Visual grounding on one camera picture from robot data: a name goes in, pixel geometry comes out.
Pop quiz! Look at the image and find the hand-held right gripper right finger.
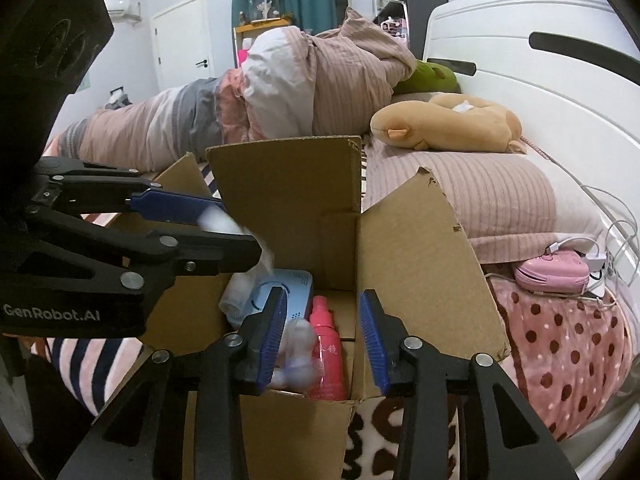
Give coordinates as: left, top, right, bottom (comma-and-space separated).
359, 288, 581, 480

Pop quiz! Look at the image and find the brown plush toy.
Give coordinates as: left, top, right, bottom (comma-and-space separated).
370, 94, 526, 153

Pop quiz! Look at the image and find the white contact lens case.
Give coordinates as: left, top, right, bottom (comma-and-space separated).
270, 317, 321, 393

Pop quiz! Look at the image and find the green plush toy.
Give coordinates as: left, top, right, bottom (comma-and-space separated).
392, 59, 461, 96

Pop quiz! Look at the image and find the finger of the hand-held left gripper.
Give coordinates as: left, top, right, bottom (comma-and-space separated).
25, 157, 226, 227
22, 205, 264, 282

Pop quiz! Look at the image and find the brown cardboard box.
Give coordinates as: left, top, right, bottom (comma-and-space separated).
112, 135, 512, 480

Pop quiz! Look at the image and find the rolled pink grey duvet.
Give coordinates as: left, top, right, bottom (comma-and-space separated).
45, 7, 418, 171

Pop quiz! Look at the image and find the white charging cable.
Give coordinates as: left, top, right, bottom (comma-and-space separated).
547, 184, 640, 306

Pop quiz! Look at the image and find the white air conditioner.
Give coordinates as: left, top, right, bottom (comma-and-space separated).
102, 0, 143, 23

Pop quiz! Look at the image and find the white door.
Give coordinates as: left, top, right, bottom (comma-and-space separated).
151, 0, 213, 92

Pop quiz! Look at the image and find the white tube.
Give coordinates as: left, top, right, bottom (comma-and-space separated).
197, 209, 276, 317

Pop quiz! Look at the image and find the glass display case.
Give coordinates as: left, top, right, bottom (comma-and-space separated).
245, 0, 285, 25

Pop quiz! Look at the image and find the pink striped pillow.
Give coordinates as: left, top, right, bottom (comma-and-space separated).
361, 135, 606, 263

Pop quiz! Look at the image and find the cream brown spotted blanket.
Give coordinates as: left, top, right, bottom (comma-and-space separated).
342, 395, 471, 480

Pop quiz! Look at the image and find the black bookshelf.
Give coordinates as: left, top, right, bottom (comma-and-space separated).
369, 0, 446, 56

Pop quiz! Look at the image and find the pink plastic toy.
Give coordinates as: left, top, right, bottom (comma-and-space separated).
380, 16, 408, 41

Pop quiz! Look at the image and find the yellow table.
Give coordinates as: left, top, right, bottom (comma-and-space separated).
232, 17, 296, 68

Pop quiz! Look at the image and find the light blue box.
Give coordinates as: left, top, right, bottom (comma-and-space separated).
227, 269, 316, 328

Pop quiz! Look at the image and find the pink bottle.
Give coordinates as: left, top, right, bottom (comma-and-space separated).
306, 296, 350, 402

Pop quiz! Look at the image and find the pink rounded pouch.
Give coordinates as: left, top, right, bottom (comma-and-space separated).
515, 252, 591, 293

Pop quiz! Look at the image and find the white headboard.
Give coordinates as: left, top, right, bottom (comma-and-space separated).
422, 0, 640, 281

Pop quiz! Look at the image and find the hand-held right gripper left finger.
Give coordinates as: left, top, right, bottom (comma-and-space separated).
55, 285, 290, 480

